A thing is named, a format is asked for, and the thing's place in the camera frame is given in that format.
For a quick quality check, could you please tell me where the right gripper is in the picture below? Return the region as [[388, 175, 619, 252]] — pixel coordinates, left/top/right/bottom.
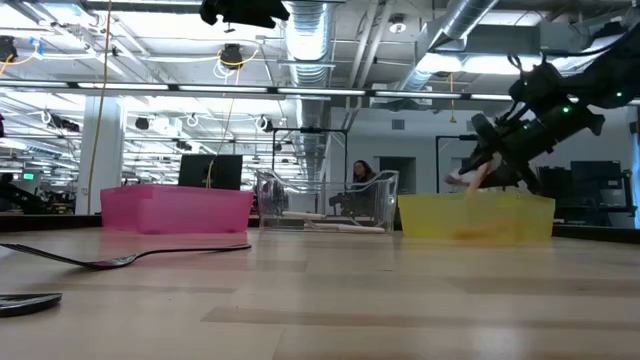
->
[[457, 94, 606, 196]]

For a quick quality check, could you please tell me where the black metal fork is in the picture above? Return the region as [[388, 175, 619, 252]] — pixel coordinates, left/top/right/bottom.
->
[[0, 241, 253, 271], [0, 293, 63, 319]]

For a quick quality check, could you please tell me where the person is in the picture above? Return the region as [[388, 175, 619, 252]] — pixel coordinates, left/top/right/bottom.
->
[[329, 159, 382, 217], [443, 170, 471, 194]]

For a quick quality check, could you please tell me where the yellow plastic bin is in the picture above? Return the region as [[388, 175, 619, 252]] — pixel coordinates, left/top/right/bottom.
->
[[398, 192, 557, 245]]

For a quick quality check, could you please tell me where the black equipment rack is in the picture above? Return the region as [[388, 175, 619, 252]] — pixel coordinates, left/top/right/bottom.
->
[[537, 159, 637, 227]]

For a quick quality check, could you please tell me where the long light strip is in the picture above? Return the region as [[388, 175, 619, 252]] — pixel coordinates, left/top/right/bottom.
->
[[0, 78, 640, 107]]

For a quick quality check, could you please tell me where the clear plastic bin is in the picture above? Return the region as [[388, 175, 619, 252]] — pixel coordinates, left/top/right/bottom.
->
[[255, 168, 400, 235]]

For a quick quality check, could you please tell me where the black monitor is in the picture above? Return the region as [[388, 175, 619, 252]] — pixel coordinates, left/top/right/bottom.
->
[[178, 153, 244, 192]]

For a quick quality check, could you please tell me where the white building pillar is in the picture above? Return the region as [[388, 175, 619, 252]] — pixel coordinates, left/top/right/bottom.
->
[[74, 96, 127, 216]]

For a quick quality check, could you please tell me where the pink plastic bin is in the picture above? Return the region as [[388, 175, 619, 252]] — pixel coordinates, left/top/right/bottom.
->
[[99, 183, 255, 235]]

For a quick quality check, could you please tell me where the black ceiling cable reel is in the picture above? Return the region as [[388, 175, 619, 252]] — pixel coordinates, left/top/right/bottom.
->
[[219, 43, 245, 70], [0, 35, 19, 64]]

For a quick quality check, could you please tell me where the black metal frame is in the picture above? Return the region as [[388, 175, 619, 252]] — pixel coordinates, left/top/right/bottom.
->
[[271, 126, 350, 185], [434, 133, 479, 194]]

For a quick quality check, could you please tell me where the slanted silver air duct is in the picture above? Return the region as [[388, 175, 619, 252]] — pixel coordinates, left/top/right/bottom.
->
[[399, 0, 501, 94]]

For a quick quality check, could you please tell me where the yellow hanging cable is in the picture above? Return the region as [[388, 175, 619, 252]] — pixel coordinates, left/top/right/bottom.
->
[[86, 0, 114, 216]]

